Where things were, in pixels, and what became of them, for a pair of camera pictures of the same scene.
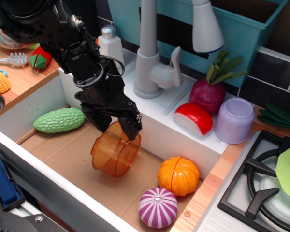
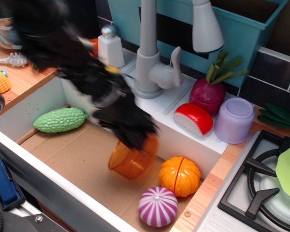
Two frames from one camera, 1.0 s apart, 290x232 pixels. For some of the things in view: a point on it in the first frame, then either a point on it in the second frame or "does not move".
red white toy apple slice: x=194 y=119 does not move
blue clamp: x=8 y=194 does not move
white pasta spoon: x=14 y=60 does not move
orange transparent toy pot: x=113 y=152 → x=133 y=163
